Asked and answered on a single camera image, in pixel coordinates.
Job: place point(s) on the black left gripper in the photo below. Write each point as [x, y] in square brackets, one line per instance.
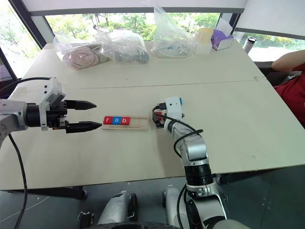
[57, 114]

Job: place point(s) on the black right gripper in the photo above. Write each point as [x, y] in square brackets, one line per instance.
[160, 108]

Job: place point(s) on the person's bare forearm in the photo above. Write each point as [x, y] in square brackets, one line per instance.
[288, 62]

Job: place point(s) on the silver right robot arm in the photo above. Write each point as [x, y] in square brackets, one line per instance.
[195, 148]

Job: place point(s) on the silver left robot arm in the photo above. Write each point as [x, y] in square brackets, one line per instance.
[12, 117]

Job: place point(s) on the wooden letter tray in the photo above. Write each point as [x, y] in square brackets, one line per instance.
[138, 122]

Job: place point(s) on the red letter block r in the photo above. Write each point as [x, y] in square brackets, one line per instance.
[107, 120]

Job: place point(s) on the red letter block b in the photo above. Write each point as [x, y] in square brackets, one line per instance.
[125, 120]

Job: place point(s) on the blue letter block o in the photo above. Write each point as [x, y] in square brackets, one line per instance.
[116, 120]

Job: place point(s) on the silver robot leg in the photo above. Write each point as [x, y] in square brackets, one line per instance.
[172, 205]
[116, 207]

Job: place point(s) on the black robot foot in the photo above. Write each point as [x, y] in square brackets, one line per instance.
[86, 219]

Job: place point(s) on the plastic bag with pink cloth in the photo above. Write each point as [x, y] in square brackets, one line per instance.
[79, 57]

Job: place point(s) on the plastic bag with grey items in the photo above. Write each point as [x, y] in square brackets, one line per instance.
[128, 51]

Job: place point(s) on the clear plastic bag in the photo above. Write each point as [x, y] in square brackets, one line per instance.
[169, 35]

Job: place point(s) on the black mesh chair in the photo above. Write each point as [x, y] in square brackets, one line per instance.
[4, 66]

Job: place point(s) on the translucent cup with yellow lid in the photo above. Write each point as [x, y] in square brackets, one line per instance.
[203, 40]

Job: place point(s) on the purple tissue box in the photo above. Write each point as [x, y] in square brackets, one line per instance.
[222, 39]

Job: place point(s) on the silver tumbler cup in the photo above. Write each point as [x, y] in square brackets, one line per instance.
[249, 45]

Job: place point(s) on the black office chair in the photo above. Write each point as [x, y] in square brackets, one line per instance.
[274, 74]

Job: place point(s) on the person's red shirt torso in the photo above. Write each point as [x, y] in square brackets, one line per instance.
[294, 95]

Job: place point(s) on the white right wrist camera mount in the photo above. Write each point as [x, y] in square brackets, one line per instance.
[173, 106]

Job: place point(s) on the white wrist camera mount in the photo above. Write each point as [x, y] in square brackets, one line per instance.
[173, 106]
[51, 90]

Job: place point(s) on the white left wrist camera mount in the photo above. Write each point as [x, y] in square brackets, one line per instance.
[51, 90]

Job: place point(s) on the black table frame bar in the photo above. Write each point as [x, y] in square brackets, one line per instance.
[250, 176]
[47, 192]

